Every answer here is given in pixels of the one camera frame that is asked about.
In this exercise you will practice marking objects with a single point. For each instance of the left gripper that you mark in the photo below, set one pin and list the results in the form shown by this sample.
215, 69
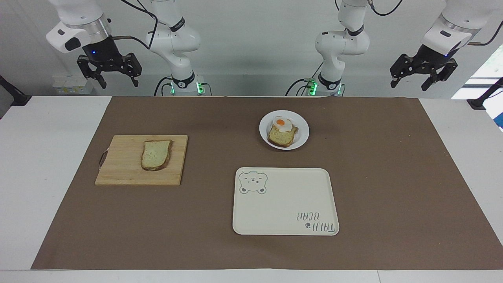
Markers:
432, 61

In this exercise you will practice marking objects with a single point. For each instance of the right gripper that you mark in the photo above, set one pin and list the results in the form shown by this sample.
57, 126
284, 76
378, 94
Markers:
104, 55

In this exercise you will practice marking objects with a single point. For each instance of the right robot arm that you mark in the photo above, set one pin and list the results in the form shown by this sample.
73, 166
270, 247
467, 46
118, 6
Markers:
178, 41

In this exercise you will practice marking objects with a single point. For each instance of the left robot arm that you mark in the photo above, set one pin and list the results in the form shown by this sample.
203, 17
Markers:
340, 45

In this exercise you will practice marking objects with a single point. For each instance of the round white plate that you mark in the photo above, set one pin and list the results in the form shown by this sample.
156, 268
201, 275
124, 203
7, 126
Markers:
300, 135

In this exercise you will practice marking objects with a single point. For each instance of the white box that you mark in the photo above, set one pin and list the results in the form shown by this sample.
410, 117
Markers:
70, 84

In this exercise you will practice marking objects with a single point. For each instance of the black stand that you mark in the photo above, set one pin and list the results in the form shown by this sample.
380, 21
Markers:
15, 96
485, 98

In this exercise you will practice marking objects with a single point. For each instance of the blue object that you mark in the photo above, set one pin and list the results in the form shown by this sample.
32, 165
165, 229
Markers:
500, 121

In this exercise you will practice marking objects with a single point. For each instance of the plain bread slice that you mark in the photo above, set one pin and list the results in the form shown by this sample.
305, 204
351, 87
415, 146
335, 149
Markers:
156, 155

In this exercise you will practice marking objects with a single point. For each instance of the wooden cutting board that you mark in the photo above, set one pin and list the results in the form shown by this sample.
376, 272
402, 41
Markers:
125, 169

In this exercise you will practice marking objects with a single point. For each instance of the fried egg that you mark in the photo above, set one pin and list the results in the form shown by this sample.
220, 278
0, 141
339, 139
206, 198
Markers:
281, 124

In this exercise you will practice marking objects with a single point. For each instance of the toasted bread slice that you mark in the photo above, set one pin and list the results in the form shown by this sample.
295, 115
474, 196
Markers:
279, 137

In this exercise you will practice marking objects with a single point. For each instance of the cream tray with bear print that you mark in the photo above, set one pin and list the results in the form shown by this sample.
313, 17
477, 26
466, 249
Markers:
285, 204

